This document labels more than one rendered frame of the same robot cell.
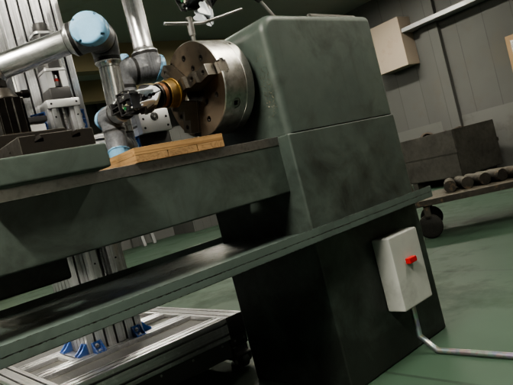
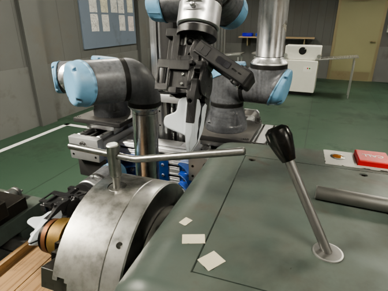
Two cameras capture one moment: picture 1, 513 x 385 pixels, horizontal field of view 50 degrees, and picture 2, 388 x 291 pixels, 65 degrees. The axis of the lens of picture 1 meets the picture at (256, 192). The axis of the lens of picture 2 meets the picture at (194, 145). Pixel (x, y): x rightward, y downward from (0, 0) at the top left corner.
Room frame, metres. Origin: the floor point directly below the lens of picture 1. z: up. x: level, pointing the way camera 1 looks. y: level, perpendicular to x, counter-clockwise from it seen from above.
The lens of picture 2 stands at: (1.73, -0.42, 1.52)
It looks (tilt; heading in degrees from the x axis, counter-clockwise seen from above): 22 degrees down; 61
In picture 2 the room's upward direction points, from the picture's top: straight up
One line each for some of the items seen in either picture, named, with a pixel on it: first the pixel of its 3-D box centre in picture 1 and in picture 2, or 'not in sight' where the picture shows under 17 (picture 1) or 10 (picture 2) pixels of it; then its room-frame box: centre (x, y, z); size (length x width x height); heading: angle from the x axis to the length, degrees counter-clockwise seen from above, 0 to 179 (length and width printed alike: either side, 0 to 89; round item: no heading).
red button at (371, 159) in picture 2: not in sight; (371, 160); (2.32, -0.11, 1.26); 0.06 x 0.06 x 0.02; 42
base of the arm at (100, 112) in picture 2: not in sight; (111, 101); (2.04, 0.83, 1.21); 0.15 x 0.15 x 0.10
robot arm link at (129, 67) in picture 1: (119, 72); (230, 81); (2.36, 0.43, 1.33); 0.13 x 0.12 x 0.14; 121
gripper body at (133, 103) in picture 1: (130, 105); (70, 204); (1.78, 0.32, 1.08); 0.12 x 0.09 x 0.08; 41
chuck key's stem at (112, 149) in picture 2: (192, 34); (115, 172); (1.85, 0.08, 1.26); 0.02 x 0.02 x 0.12
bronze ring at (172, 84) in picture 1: (169, 93); (67, 237); (1.76, 0.19, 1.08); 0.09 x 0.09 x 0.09; 43
